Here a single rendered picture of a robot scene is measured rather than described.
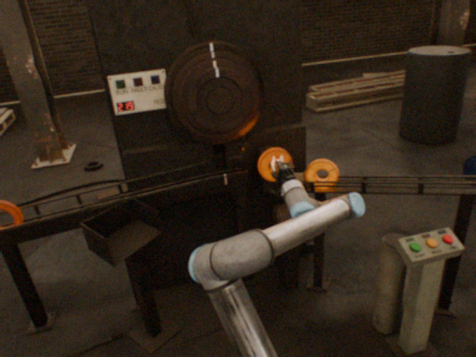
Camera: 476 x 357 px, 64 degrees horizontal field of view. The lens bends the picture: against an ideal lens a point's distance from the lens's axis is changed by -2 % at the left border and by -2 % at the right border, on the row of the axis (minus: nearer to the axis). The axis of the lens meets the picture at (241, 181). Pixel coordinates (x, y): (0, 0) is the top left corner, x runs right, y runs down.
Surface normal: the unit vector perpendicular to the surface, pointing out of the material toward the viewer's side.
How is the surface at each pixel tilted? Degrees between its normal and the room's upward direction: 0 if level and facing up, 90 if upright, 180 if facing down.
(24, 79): 90
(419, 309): 90
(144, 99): 90
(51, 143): 90
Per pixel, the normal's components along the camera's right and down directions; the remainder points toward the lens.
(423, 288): 0.24, 0.42
